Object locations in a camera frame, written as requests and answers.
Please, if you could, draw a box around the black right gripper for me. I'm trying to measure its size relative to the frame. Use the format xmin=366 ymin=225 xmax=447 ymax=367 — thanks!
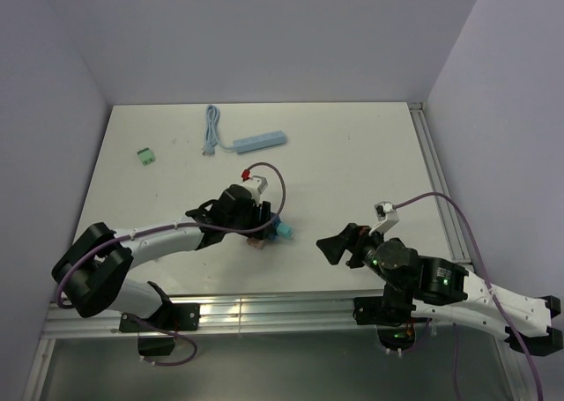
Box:
xmin=315 ymin=221 xmax=404 ymax=291

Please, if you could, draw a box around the blue cube socket adapter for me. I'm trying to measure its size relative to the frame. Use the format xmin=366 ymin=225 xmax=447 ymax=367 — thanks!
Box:
xmin=263 ymin=215 xmax=281 ymax=241

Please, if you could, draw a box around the pink charger plug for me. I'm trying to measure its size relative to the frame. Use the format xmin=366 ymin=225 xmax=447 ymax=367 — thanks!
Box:
xmin=247 ymin=238 xmax=265 ymax=249

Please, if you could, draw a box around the teal charger plug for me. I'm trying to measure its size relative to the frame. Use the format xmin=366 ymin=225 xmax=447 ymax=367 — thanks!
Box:
xmin=276 ymin=222 xmax=293 ymax=240

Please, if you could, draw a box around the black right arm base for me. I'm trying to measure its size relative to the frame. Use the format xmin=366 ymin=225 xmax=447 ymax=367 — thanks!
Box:
xmin=352 ymin=295 xmax=430 ymax=358

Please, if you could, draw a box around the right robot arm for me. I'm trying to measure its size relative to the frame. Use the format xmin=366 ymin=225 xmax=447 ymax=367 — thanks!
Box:
xmin=316 ymin=223 xmax=563 ymax=357

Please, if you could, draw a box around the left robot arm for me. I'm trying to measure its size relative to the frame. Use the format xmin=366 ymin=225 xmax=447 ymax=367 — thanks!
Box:
xmin=51 ymin=177 xmax=274 ymax=330

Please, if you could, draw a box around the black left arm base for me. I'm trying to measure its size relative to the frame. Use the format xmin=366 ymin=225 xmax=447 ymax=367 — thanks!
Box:
xmin=118 ymin=302 xmax=200 ymax=368

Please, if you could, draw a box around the green plug adapter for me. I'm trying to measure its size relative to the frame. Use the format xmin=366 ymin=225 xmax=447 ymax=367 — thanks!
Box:
xmin=137 ymin=147 xmax=156 ymax=166

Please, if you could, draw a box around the light blue power strip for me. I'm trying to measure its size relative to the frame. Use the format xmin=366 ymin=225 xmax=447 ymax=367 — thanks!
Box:
xmin=233 ymin=130 xmax=287 ymax=154

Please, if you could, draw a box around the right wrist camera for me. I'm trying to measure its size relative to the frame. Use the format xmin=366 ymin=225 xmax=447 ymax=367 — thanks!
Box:
xmin=370 ymin=202 xmax=399 ymax=234

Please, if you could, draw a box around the light blue power cord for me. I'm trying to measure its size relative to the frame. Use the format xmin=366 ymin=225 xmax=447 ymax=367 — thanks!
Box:
xmin=201 ymin=104 xmax=235 ymax=158

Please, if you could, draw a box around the aluminium front rail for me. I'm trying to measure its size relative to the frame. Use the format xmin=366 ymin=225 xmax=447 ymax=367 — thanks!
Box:
xmin=41 ymin=291 xmax=381 ymax=339

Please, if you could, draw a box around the aluminium side rail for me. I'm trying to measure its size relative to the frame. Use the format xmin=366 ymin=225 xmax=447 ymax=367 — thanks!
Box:
xmin=407 ymin=102 xmax=471 ymax=264

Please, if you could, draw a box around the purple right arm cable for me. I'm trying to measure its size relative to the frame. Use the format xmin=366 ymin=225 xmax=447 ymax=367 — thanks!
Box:
xmin=394 ymin=192 xmax=547 ymax=401

